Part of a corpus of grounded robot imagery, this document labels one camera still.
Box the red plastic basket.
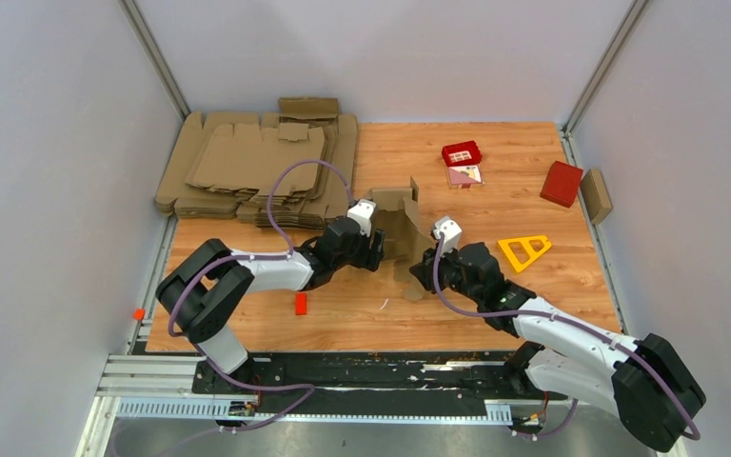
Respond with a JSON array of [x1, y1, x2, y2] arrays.
[[441, 140, 483, 167]]

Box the clear case with shapes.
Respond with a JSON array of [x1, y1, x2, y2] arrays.
[[446, 165, 484, 189]]

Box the red box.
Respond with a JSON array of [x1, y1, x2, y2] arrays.
[[540, 161, 584, 209]]

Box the stack of flat cardboard blanks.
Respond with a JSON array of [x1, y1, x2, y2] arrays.
[[154, 97, 359, 229]]

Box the small red block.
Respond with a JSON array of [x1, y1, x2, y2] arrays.
[[294, 292, 308, 316]]

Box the small brown cardboard box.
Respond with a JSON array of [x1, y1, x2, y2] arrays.
[[580, 169, 613, 225]]

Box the yellow triangular plastic frame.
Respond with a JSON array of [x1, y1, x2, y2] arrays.
[[497, 235, 552, 273]]

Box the aluminium frame rail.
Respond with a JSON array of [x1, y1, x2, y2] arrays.
[[75, 354, 673, 457]]

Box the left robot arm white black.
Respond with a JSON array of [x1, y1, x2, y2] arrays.
[[155, 216, 385, 393]]

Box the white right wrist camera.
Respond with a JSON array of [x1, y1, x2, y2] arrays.
[[431, 216, 463, 253]]

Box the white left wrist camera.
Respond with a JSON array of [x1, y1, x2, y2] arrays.
[[346, 199, 377, 236]]

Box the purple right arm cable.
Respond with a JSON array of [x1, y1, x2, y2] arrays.
[[429, 233, 701, 442]]

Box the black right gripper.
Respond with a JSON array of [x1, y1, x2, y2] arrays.
[[409, 242, 482, 305]]

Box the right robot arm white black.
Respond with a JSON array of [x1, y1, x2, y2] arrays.
[[409, 243, 707, 452]]

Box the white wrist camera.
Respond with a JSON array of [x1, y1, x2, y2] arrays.
[[431, 216, 463, 253], [346, 199, 377, 236]]

